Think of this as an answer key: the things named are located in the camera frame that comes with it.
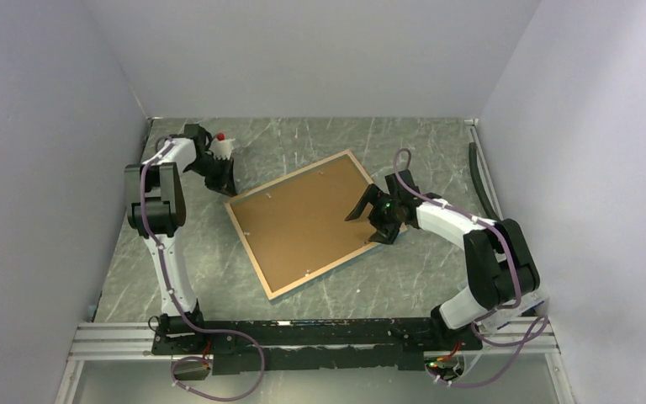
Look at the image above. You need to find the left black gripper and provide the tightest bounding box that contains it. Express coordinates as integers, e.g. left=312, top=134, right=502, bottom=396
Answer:
left=188, top=156, right=239, bottom=199

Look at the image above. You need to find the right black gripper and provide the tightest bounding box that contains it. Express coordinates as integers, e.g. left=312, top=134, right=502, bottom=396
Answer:
left=346, top=183, right=401, bottom=245

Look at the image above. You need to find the blue wooden picture frame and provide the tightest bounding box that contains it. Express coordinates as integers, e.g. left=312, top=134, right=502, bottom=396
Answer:
left=223, top=148, right=408, bottom=301

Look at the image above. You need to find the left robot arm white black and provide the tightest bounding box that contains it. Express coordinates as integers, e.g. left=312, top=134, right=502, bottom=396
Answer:
left=124, top=124, right=237, bottom=354

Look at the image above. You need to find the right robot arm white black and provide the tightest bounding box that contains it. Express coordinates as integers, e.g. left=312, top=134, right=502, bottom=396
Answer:
left=346, top=170, right=540, bottom=349

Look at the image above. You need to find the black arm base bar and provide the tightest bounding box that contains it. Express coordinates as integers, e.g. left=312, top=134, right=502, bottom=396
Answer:
left=152, top=317, right=482, bottom=375

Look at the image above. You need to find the clear plastic screw box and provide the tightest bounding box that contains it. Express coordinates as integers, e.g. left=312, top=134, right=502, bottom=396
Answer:
left=479, top=285, right=549, bottom=332

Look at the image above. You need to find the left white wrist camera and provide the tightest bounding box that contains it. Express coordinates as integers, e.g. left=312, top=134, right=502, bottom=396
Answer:
left=209, top=133, right=235, bottom=160

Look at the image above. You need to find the black corrugated hose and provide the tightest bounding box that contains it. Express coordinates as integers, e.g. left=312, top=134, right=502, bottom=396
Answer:
left=468, top=141, right=502, bottom=221

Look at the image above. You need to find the aluminium extrusion rail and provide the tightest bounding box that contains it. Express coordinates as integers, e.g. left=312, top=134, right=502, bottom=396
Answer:
left=69, top=317, right=561, bottom=361

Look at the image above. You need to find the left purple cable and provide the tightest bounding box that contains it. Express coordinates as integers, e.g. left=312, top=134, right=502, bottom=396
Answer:
left=139, top=136, right=268, bottom=402

